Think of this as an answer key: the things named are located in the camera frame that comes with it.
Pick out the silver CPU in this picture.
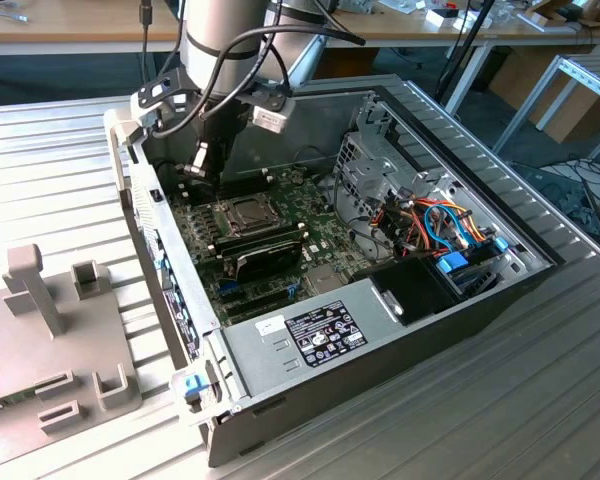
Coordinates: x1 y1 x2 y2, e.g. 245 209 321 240
232 202 266 230

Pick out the metal socket cover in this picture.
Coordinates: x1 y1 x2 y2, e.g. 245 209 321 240
219 193 280 239

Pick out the black RAM slot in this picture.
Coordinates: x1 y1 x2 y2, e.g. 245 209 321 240
210 222 304 247
222 177 274 200
222 169 270 189
214 228 311 257

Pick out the black graphics card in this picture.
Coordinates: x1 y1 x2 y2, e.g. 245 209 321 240
222 238 304 284

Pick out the green motherboard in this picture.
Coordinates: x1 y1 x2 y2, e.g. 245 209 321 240
167 167 396 324

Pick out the metal disk bay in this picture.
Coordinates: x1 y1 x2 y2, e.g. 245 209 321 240
333 130 421 221

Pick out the black expansion slot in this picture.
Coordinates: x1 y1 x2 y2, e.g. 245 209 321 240
224 298 287 322
218 284 294 307

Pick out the silver chipset heatsink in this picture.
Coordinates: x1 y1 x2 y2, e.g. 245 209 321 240
303 265 345 297

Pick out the wooden desk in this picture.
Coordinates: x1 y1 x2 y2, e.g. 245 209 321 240
324 0 600 116
0 0 181 56

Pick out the grey power supply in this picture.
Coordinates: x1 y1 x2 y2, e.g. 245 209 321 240
214 277 411 401

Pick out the blue case latch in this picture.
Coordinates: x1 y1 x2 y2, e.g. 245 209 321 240
178 373 207 402

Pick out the black tripod pole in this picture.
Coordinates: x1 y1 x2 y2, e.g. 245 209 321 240
437 0 497 99

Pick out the blue disk carrier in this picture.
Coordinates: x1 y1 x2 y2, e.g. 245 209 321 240
435 238 511 301

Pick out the grey parts rack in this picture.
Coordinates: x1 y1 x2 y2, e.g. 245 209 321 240
0 243 144 454

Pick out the black open PC case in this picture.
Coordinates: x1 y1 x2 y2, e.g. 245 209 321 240
103 74 566 469

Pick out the green RAM stick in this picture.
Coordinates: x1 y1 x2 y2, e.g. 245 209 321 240
0 388 37 417

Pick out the black floor stand base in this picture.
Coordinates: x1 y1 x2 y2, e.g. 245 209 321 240
509 157 600 246

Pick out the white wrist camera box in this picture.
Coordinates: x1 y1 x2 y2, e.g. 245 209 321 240
251 93 297 135

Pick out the wrist camera with black bracket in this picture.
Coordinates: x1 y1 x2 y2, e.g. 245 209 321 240
129 73 189 132

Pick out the black internal cable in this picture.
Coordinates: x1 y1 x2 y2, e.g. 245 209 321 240
292 144 396 261

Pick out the thick black cable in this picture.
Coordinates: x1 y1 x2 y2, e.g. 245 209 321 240
149 0 367 139

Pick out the orange wire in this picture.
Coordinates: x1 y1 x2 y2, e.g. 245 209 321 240
412 198 486 241

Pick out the blue wire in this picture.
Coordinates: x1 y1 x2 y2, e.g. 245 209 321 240
423 202 464 251

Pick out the aluminium profile frame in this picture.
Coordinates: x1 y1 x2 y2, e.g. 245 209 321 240
492 53 600 166

